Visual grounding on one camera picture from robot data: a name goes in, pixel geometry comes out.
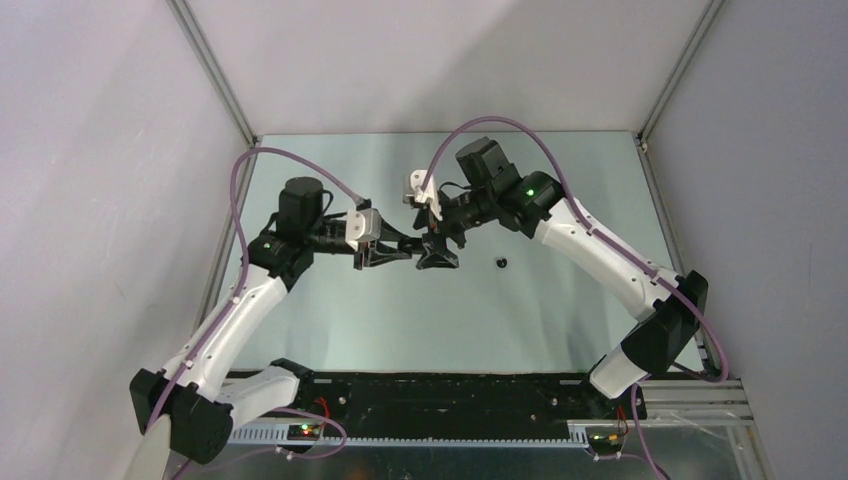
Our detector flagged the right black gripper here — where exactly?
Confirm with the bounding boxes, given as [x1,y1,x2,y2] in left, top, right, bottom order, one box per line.
[414,186,496,269]

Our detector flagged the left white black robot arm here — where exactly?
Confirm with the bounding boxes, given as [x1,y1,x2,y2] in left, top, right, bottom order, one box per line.
[129,177,424,465]

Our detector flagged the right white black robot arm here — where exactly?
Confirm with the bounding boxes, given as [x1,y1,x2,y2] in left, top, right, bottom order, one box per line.
[404,137,708,418]

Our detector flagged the left controller circuit board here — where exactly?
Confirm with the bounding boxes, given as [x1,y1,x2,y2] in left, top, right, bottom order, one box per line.
[285,423,324,443]

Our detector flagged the controller circuit board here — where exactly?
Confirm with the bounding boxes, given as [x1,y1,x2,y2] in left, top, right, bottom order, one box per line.
[285,423,324,443]
[587,433,627,461]

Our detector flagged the right controller circuit board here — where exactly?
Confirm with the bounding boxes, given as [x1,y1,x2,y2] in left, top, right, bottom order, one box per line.
[587,433,627,461]

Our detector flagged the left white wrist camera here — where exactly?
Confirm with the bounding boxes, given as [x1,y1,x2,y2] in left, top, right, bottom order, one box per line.
[345,208,382,251]

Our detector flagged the grey slotted cable duct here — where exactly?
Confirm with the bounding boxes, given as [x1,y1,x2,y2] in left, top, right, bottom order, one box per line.
[228,422,588,449]

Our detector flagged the aluminium frame rail front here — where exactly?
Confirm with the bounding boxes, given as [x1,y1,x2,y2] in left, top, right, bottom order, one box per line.
[156,376,757,425]

